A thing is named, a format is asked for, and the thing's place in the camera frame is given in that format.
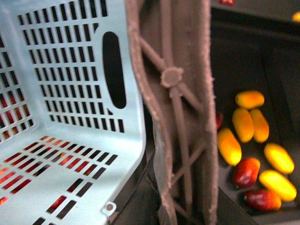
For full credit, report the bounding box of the brown basket handle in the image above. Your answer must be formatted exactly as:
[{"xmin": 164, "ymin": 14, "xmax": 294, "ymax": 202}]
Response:
[{"xmin": 125, "ymin": 0, "xmax": 218, "ymax": 225}]

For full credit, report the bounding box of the light blue plastic basket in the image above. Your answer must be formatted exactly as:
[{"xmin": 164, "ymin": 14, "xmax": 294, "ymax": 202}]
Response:
[{"xmin": 0, "ymin": 0, "xmax": 145, "ymax": 225}]

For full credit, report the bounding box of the yellow mango lower left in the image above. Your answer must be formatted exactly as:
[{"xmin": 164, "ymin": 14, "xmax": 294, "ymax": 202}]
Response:
[{"xmin": 217, "ymin": 127, "xmax": 242, "ymax": 166}]

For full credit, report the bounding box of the yellow mango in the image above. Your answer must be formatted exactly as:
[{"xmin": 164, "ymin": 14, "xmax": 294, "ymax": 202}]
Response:
[
  {"xmin": 235, "ymin": 90, "xmax": 264, "ymax": 109},
  {"xmin": 217, "ymin": 127, "xmax": 242, "ymax": 166},
  {"xmin": 232, "ymin": 108, "xmax": 254, "ymax": 143},
  {"xmin": 264, "ymin": 143, "xmax": 295, "ymax": 174},
  {"xmin": 250, "ymin": 108, "xmax": 270, "ymax": 143},
  {"xmin": 258, "ymin": 170, "xmax": 297, "ymax": 202}
]

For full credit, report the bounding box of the yellow mango middle left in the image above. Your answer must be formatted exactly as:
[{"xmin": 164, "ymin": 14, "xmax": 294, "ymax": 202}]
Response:
[{"xmin": 232, "ymin": 108, "xmax": 254, "ymax": 143}]

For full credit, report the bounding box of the yellow mango top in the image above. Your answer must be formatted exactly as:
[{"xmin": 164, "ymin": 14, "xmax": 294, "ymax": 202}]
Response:
[{"xmin": 235, "ymin": 90, "xmax": 264, "ymax": 109}]

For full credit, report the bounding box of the yellow mango middle right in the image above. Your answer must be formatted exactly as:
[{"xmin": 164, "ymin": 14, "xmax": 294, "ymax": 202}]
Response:
[{"xmin": 250, "ymin": 108, "xmax": 270, "ymax": 143}]

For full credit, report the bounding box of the red mango upper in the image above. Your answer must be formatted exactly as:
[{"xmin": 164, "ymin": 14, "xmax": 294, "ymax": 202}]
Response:
[{"xmin": 232, "ymin": 157, "xmax": 261, "ymax": 189}]

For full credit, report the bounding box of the red mango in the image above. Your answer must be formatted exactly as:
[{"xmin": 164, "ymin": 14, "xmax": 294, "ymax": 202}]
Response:
[
  {"xmin": 232, "ymin": 157, "xmax": 261, "ymax": 189},
  {"xmin": 244, "ymin": 189, "xmax": 282, "ymax": 211}
]

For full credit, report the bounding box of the red mango lower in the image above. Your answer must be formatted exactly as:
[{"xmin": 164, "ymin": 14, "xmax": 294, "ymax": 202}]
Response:
[{"xmin": 244, "ymin": 189, "xmax": 282, "ymax": 211}]

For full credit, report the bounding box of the yellow mango bottom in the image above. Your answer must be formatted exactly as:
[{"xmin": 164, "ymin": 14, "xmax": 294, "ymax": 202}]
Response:
[{"xmin": 258, "ymin": 170, "xmax": 297, "ymax": 202}]

